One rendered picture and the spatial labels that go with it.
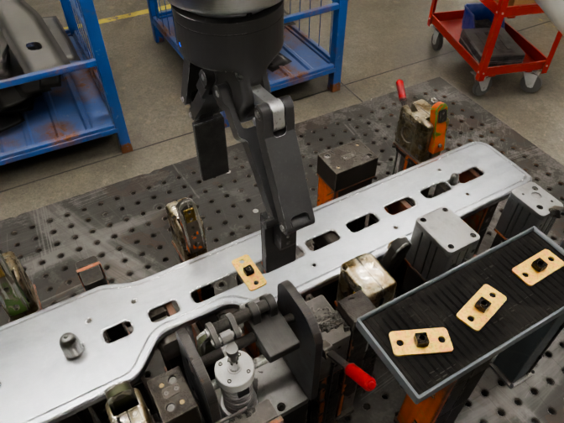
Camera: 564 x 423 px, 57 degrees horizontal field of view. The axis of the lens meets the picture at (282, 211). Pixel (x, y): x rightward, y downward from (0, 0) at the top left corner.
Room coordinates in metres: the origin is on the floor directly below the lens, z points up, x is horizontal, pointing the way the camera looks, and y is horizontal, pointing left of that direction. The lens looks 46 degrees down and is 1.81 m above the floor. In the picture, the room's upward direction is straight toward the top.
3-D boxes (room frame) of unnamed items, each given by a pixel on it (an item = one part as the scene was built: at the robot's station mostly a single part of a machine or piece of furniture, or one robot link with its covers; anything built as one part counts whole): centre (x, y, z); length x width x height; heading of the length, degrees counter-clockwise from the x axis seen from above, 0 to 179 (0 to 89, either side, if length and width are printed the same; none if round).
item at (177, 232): (0.74, 0.20, 0.87); 0.12 x 0.09 x 0.35; 30
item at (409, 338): (0.37, -0.20, 1.17); 0.08 x 0.04 x 0.01; 95
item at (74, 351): (0.45, 0.36, 1.02); 0.03 x 0.03 x 0.07
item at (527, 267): (0.50, -0.41, 1.17); 0.08 x 0.04 x 0.01; 121
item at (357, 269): (0.56, -0.15, 0.89); 0.13 x 0.11 x 0.38; 30
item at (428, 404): (0.44, -0.30, 0.92); 0.10 x 0.08 x 0.45; 120
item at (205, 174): (0.40, 0.07, 1.48); 0.03 x 0.01 x 0.07; 120
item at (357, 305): (0.47, -0.12, 0.90); 0.05 x 0.05 x 0.40; 30
